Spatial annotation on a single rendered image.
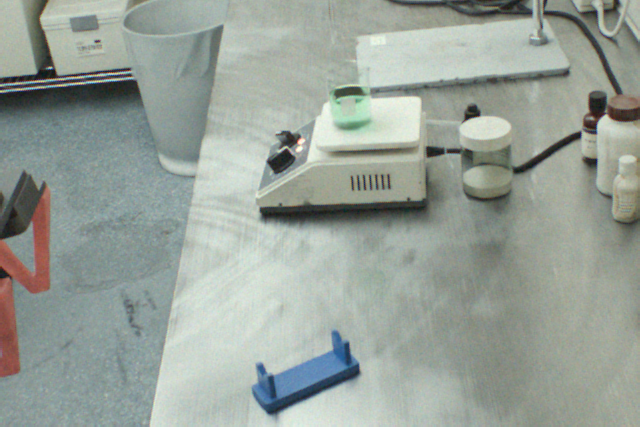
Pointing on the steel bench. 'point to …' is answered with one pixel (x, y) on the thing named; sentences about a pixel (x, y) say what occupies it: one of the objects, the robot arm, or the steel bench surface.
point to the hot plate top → (400, 138)
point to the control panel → (294, 155)
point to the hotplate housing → (353, 179)
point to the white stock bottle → (617, 139)
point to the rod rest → (305, 375)
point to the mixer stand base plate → (459, 55)
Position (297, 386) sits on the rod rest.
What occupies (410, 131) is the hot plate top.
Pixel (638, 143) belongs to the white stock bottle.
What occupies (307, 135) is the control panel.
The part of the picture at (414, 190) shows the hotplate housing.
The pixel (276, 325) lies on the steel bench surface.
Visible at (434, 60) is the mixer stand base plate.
